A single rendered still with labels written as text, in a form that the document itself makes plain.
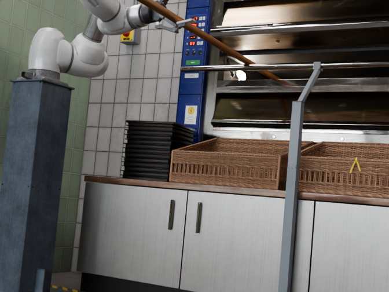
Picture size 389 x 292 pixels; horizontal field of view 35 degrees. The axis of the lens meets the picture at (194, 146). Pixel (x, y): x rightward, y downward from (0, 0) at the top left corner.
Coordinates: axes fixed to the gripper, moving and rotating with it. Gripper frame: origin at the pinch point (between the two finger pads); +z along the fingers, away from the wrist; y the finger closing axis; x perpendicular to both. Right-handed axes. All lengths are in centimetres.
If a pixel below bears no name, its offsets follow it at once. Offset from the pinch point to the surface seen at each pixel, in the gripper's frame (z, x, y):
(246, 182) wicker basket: -5, -53, 66
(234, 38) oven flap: -24, -95, -13
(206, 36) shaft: -5.7, -23.5, 6.3
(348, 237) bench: 40, -46, 92
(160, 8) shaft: -5.0, 13.9, 5.0
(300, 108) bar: 26, -43, 38
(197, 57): -51, -103, -10
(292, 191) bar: 20, -42, 72
